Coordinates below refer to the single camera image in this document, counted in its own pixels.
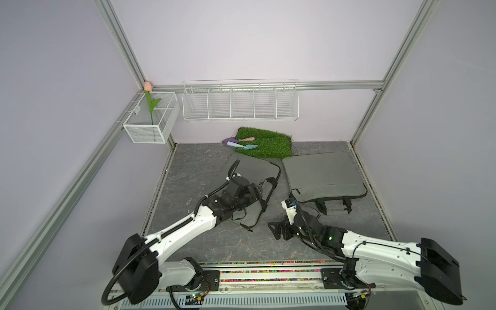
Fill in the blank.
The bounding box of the grey laptop bag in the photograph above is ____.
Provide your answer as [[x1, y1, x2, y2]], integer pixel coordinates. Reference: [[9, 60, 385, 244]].
[[226, 153, 281, 232], [282, 152, 368, 215]]

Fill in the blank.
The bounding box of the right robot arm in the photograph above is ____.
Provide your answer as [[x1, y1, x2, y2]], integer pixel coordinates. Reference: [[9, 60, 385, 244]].
[[268, 199, 466, 306]]

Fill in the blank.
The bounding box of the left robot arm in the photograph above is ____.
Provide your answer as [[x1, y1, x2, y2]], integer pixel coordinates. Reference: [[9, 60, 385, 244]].
[[101, 157, 280, 306]]

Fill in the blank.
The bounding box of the teal garden trowel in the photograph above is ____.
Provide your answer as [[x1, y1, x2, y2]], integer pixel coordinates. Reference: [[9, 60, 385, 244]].
[[227, 142, 258, 150]]

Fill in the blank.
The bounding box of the purple pink garden trowel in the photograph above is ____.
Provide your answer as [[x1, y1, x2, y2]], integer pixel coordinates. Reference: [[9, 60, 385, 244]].
[[222, 137, 255, 145]]

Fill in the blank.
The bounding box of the green artificial grass mat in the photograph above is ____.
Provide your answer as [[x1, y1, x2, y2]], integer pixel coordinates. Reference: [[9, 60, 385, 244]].
[[235, 127, 293, 159]]

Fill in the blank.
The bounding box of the small white mesh basket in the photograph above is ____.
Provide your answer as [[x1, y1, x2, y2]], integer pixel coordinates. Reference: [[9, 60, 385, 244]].
[[123, 92, 180, 144]]

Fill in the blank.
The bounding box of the pink artificial tulip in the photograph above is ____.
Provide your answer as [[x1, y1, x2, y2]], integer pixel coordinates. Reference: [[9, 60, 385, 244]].
[[143, 81, 161, 125]]

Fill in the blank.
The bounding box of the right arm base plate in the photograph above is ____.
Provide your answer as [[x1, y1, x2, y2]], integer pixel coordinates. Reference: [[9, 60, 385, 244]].
[[321, 268, 376, 291]]

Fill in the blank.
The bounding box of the white vented cable duct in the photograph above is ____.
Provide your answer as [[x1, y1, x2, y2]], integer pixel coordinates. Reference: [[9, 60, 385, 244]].
[[119, 292, 348, 309]]

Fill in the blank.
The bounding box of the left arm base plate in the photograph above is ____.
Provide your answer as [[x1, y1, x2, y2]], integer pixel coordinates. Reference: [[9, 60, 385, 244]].
[[173, 269, 220, 292]]

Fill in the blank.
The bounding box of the aluminium front rail frame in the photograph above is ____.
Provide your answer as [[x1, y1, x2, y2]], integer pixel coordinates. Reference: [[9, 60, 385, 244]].
[[110, 260, 445, 309]]

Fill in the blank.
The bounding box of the long white wire basket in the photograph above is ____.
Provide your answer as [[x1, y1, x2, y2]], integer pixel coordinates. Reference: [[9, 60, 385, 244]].
[[182, 87, 300, 121]]

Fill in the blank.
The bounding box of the aluminium wall rail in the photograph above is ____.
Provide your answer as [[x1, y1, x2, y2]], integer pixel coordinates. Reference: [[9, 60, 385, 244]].
[[154, 79, 385, 92]]

